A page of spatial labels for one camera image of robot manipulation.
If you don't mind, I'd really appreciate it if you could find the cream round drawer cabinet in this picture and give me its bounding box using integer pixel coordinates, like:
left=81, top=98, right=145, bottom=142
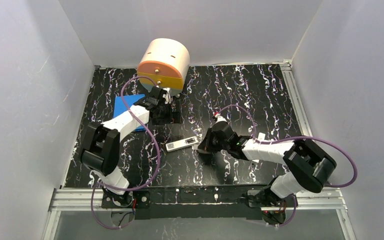
left=137, top=38, right=190, bottom=96

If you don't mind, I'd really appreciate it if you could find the white remote control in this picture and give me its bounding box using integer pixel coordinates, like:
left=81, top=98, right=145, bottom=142
left=165, top=136, right=199, bottom=152

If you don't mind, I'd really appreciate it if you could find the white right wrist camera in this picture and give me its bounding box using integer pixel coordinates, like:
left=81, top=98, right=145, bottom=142
left=213, top=112, right=228, bottom=125

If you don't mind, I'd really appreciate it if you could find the white rectangular bar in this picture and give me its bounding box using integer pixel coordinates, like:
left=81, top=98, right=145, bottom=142
left=252, top=132, right=267, bottom=163

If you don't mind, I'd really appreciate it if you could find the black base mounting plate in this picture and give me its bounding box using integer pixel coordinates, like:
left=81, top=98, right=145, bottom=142
left=100, top=184, right=298, bottom=224

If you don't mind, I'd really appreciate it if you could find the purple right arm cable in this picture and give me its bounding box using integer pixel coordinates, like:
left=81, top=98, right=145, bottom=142
left=215, top=104, right=359, bottom=189

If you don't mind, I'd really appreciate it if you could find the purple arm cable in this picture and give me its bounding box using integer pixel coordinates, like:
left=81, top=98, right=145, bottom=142
left=89, top=75, right=162, bottom=231
left=215, top=104, right=359, bottom=189

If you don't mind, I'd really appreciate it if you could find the aluminium frame rail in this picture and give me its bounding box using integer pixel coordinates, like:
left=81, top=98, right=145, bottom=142
left=279, top=59, right=356, bottom=240

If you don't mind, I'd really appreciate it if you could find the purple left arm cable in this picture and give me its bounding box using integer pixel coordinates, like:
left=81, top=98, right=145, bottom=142
left=89, top=75, right=162, bottom=231

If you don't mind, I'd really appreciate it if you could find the blue folded booklet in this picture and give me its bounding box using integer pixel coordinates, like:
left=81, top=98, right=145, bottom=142
left=102, top=94, right=150, bottom=138

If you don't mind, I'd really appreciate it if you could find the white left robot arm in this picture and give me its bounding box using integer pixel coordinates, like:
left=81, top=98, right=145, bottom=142
left=78, top=86, right=180, bottom=196

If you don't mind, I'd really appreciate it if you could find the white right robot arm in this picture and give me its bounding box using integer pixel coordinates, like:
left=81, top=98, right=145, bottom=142
left=195, top=121, right=337, bottom=201

